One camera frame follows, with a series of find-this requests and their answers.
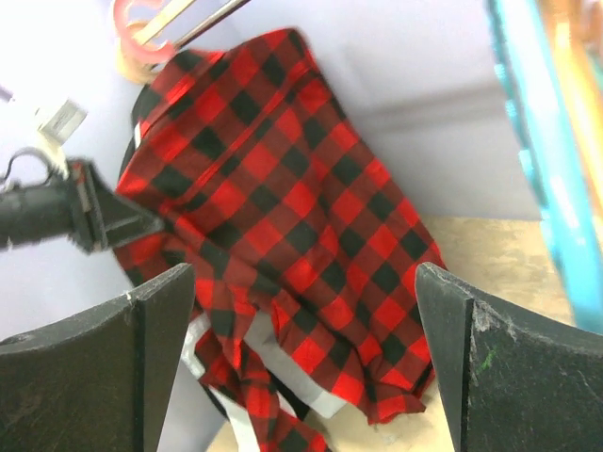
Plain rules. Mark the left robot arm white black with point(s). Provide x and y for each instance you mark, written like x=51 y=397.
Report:
x=35 y=213

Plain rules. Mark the pink plastic hanger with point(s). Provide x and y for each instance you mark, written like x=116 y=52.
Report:
x=120 y=12

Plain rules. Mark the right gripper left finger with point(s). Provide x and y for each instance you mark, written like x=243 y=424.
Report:
x=100 y=380

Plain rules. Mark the red black plaid shirt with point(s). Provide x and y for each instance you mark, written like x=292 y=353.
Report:
x=380 y=362

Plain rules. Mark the orange plastic hanger on rack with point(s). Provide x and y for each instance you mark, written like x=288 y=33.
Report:
x=574 y=29

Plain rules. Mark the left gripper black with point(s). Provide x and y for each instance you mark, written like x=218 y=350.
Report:
x=103 y=219

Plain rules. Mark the white hanging shirt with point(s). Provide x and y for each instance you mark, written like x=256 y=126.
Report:
x=252 y=227

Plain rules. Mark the wooden clothes rack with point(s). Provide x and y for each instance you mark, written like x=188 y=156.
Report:
x=193 y=21

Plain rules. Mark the blue plastic hanger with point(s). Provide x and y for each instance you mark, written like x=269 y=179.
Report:
x=550 y=154

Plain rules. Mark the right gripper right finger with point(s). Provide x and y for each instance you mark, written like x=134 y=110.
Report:
x=509 y=378

